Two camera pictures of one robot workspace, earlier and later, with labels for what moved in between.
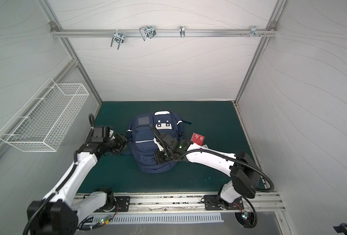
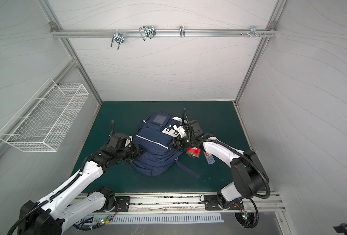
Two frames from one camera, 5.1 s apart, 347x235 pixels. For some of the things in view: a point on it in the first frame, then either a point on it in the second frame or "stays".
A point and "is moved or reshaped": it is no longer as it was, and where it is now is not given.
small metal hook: x=182 y=30 stays
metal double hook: x=148 y=31 stays
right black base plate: x=211 y=202 stays
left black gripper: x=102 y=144 → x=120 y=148
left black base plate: x=123 y=202 stays
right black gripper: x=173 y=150 → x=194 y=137
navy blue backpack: x=141 y=143 is moved or reshaped
